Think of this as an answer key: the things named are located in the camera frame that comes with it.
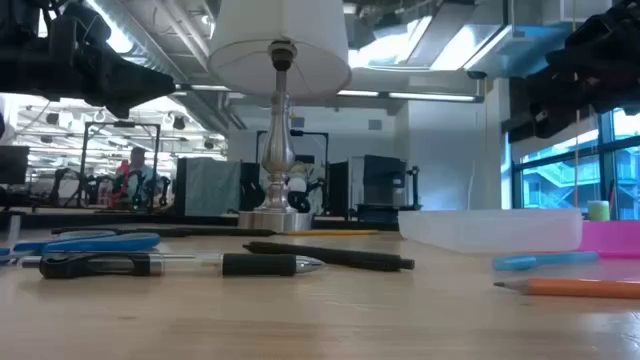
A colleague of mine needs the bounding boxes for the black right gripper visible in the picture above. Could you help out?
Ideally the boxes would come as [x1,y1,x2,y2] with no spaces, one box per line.
[529,0,640,140]

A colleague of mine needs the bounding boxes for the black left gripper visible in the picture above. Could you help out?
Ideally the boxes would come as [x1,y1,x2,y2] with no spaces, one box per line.
[0,44,177,120]

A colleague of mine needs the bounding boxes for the blue pen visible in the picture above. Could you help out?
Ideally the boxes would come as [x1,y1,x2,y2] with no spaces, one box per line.
[492,250,600,273]

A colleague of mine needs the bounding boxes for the blue-handled scissors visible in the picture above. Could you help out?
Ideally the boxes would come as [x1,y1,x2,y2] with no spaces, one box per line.
[0,229,162,265]

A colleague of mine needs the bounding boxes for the thin black marker pen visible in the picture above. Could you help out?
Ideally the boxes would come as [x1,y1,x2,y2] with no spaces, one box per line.
[49,226,277,238]

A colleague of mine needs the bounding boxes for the yellow-orange wooden pencil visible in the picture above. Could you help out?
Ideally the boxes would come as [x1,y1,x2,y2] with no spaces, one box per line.
[493,277,640,301]

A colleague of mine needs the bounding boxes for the clear gel pen black grip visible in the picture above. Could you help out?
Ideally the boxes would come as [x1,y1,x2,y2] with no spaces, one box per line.
[19,251,326,280]

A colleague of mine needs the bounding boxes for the yellow wooden pencil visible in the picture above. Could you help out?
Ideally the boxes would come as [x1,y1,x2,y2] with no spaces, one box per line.
[279,229,380,237]

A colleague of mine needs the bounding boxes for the matte black pen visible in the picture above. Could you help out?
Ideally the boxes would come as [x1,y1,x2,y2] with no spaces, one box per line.
[242,241,416,274]

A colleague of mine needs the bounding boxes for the grey-green panel box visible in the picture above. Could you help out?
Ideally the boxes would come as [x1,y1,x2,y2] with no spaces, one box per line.
[174,156,242,218]

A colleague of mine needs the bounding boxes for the clear plastic supply box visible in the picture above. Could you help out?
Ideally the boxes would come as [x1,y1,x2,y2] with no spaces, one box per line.
[398,208,584,255]

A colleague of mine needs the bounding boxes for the person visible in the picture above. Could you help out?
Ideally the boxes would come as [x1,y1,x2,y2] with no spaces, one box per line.
[115,146,164,209]

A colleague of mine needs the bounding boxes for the small pale green cylinder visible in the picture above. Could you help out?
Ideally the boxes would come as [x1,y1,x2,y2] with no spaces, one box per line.
[587,199,611,222]

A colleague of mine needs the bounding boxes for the ceiling strip light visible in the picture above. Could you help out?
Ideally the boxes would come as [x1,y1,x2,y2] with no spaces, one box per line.
[337,89,484,104]

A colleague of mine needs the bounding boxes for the pink plastic bin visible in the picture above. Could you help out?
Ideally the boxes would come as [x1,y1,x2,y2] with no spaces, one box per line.
[579,219,640,260]

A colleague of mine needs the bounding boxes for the silver table lamp white shade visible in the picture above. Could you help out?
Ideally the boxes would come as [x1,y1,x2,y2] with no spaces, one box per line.
[206,0,353,235]

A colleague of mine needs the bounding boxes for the black slim stand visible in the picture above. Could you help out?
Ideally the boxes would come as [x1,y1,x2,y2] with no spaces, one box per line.
[405,164,422,211]

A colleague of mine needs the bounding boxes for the black and white machine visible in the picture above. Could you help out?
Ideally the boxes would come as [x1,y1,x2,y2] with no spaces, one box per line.
[349,154,409,207]

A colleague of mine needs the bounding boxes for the black cabinet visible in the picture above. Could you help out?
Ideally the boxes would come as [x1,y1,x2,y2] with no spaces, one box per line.
[328,159,351,219]

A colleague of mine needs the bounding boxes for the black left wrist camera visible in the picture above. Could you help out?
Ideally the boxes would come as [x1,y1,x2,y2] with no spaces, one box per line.
[47,1,112,49]

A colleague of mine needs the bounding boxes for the grey metal post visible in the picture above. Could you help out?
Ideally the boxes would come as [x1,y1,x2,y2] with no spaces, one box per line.
[5,210,24,249]

